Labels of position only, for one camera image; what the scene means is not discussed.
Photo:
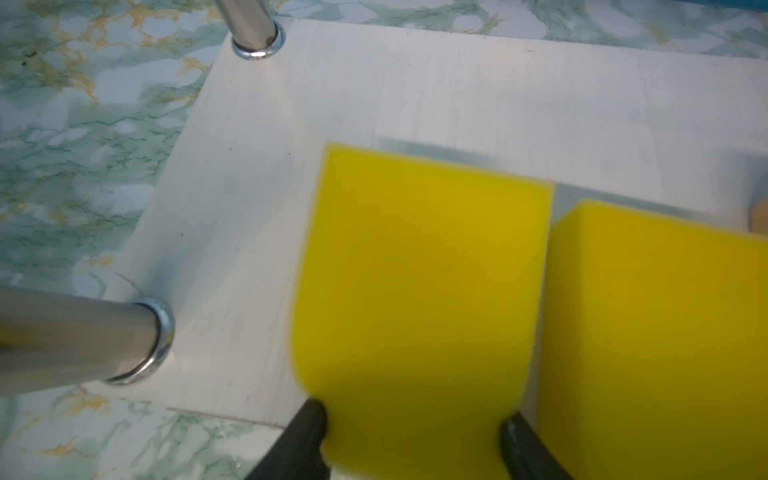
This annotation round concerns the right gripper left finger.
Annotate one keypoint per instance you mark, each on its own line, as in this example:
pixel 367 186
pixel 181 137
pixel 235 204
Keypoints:
pixel 296 455

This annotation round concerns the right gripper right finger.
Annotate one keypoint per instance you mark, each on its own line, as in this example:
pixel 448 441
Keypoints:
pixel 524 454

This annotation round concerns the yellow sponge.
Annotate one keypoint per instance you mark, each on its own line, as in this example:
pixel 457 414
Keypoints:
pixel 654 347
pixel 415 312

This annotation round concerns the orange sponge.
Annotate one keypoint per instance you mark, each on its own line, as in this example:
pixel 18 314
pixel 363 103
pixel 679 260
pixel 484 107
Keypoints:
pixel 758 217

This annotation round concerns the white two-tier shelf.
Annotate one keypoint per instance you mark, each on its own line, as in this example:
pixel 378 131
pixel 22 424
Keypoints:
pixel 191 178

